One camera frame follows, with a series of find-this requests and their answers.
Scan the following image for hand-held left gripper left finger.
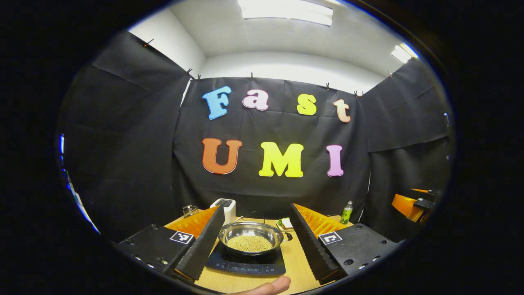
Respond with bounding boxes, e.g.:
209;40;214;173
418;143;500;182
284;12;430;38
115;205;226;282

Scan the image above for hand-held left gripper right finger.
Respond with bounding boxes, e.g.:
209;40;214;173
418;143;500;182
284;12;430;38
290;204;400;284

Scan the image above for black induction cooktop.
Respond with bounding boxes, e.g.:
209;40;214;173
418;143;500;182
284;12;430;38
206;242;286;276

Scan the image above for steel pot with beans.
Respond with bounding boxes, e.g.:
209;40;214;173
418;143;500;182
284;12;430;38
218;221;293;256

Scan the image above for green drink bottle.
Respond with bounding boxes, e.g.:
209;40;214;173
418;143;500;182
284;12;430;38
340;200;353;225

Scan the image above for white toaster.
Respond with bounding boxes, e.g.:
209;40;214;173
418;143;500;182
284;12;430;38
210;198;236;226

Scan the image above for black backdrop cloth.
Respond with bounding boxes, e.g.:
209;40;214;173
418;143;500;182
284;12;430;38
57;31;455;242

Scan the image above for small ceiling light panel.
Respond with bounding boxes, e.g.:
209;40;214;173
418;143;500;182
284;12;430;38
391;42;419;64

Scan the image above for large ceiling light panel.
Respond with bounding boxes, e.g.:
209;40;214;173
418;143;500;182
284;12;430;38
237;0;334;26

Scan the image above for black power cable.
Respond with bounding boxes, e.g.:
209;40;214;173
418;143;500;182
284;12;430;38
235;211;267;224

